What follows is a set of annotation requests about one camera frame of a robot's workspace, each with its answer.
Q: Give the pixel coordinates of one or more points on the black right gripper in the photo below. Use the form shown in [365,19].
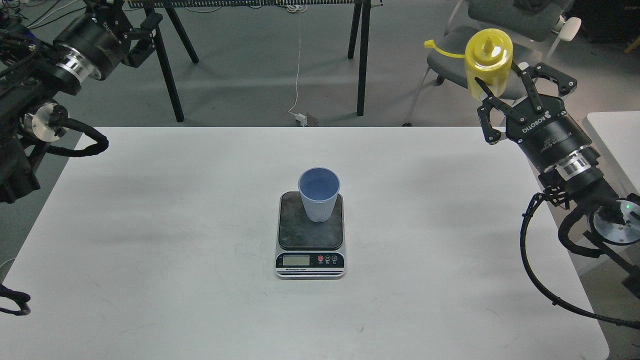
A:
[547,132]

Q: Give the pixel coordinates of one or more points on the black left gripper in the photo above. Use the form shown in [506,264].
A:
[90,48]

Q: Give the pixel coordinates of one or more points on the yellow squeeze bottle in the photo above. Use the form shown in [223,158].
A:
[477,60]

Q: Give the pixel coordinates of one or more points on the blue plastic cup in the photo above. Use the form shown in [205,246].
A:
[319,188]

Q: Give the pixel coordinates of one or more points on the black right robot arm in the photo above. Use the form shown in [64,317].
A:
[568,170]

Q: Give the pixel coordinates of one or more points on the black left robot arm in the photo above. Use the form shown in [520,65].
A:
[33,123]

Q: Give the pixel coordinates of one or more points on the digital kitchen scale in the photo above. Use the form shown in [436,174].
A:
[307,250]

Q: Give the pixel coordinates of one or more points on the black trestle table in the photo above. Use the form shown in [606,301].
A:
[252,43]

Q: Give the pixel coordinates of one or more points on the grey office chair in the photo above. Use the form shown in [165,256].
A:
[535,20]

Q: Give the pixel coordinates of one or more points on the white side table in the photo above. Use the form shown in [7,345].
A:
[616,135]

